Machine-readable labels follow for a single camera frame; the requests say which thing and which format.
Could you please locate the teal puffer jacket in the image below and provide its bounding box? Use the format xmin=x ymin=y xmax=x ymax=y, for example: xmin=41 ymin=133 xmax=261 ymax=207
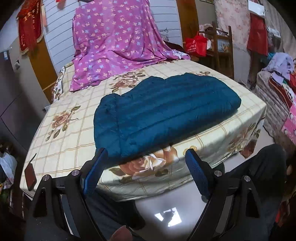
xmin=93 ymin=73 xmax=241 ymax=164

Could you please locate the pile of clothes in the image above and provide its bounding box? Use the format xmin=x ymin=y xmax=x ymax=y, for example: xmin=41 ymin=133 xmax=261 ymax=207
xmin=255 ymin=52 xmax=295 ymax=141

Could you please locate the dark red phone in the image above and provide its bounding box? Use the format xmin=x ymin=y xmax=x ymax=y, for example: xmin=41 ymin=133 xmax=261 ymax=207
xmin=24 ymin=154 xmax=37 ymax=191

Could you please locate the dark grey wardrobe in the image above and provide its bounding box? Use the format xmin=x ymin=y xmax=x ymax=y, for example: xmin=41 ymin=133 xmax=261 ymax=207
xmin=1 ymin=48 xmax=49 ymax=153

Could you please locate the wooden chair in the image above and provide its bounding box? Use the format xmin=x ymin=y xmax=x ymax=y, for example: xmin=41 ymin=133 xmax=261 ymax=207
xmin=200 ymin=22 xmax=234 ymax=79

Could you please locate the red hanging garment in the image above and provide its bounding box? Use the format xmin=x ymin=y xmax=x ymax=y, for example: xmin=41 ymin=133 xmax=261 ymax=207
xmin=247 ymin=13 xmax=268 ymax=56

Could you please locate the red shopping bag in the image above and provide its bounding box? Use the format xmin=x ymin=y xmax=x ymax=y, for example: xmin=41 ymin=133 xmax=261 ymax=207
xmin=184 ymin=34 xmax=207 ymax=57

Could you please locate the purple floral bed sheet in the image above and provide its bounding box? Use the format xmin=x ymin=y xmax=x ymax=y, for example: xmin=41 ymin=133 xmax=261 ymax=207
xmin=69 ymin=1 xmax=190 ymax=92

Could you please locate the red hanging wall decoration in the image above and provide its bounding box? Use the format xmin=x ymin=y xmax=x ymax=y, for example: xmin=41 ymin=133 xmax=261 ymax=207
xmin=16 ymin=0 xmax=43 ymax=55

